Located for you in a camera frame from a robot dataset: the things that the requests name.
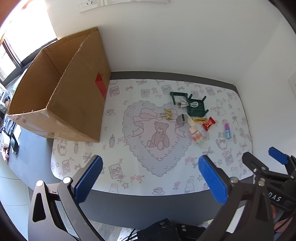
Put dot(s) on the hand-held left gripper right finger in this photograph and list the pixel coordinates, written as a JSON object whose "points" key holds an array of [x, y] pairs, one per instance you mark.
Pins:
{"points": [[211, 178]]}

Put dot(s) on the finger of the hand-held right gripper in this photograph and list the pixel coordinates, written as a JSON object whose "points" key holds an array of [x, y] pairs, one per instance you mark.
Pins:
{"points": [[278, 155], [251, 162]]}

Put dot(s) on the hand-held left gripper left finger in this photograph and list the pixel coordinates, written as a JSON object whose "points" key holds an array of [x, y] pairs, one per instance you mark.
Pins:
{"points": [[89, 178]]}

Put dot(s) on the pink and blue small bottle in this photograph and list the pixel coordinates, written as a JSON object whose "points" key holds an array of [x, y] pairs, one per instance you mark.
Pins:
{"points": [[227, 132]]}

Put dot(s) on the pink perfume bottle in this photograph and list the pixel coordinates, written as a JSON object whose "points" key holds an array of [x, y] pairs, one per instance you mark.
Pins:
{"points": [[197, 137]]}

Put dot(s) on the red candy packet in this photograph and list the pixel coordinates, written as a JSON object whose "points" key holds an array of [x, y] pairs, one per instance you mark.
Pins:
{"points": [[208, 124]]}

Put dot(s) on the orange candy wrapper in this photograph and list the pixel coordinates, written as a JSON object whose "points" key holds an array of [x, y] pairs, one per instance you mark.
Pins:
{"points": [[199, 120]]}

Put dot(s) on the green plastic rack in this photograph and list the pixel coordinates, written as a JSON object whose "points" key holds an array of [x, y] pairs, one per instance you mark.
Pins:
{"points": [[196, 111]]}

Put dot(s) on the brown cardboard box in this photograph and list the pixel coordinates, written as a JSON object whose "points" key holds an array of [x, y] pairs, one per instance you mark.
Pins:
{"points": [[76, 97]]}

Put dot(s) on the person's right hand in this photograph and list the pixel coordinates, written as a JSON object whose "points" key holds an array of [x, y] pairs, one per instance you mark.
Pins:
{"points": [[274, 212]]}

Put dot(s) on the pink bear printed mat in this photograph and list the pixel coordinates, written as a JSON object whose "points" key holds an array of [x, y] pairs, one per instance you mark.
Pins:
{"points": [[129, 166]]}

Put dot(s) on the person's black clothing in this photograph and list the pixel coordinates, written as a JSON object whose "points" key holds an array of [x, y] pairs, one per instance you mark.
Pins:
{"points": [[161, 229]]}

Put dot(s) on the black phone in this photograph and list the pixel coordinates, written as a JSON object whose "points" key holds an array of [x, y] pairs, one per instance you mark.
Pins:
{"points": [[15, 141]]}

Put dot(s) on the window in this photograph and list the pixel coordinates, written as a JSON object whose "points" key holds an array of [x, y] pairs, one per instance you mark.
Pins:
{"points": [[13, 55]]}

